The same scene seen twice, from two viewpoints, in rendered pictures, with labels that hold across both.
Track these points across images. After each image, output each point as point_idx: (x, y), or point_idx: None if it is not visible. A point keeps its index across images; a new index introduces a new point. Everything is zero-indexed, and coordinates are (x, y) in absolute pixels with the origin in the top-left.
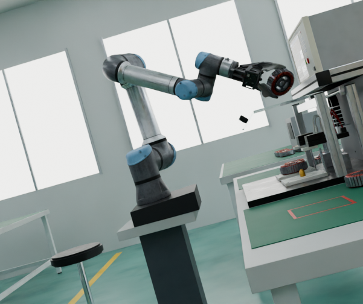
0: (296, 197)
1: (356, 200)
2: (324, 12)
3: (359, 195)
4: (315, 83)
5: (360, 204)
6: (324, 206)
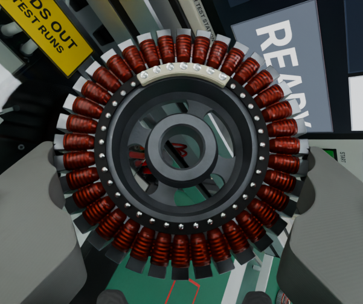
0: (118, 288)
1: (197, 280)
2: None
3: (190, 267)
4: (267, 247)
5: (204, 289)
6: (182, 302)
